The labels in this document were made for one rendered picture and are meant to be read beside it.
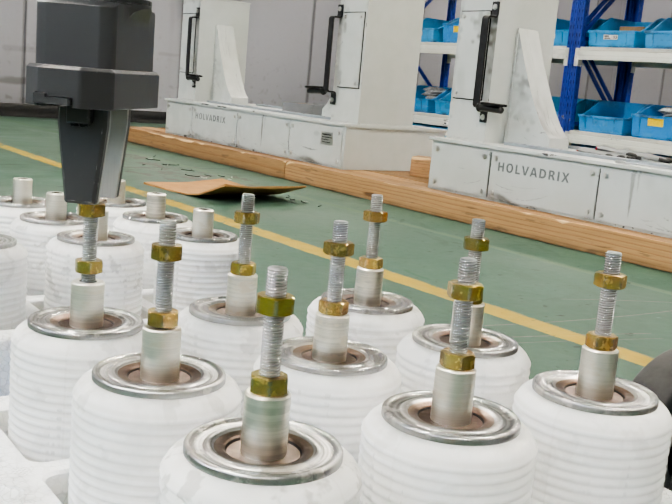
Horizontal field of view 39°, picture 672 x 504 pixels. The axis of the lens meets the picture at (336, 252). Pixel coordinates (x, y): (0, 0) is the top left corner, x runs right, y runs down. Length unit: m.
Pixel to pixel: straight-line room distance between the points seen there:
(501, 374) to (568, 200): 2.37
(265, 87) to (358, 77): 4.02
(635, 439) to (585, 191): 2.42
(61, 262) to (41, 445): 0.33
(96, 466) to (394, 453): 0.16
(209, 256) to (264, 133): 3.38
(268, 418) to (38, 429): 0.24
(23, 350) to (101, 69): 0.19
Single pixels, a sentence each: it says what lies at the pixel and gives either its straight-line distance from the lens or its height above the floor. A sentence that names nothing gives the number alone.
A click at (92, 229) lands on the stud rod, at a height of 0.32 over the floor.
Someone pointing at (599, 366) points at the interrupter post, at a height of 0.27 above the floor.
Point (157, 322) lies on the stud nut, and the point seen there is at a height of 0.29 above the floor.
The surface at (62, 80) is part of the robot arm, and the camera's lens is 0.58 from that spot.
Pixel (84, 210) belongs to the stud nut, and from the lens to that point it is 0.64.
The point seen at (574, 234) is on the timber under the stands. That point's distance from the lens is 2.90.
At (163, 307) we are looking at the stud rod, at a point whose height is 0.29.
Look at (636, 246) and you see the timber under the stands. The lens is 2.77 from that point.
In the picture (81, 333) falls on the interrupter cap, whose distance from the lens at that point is 0.62.
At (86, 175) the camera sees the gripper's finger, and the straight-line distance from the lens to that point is 0.62.
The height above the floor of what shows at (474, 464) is 0.24.
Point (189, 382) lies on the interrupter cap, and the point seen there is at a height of 0.25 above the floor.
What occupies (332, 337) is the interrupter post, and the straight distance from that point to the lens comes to 0.60.
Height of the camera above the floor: 0.43
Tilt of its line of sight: 10 degrees down
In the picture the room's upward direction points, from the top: 5 degrees clockwise
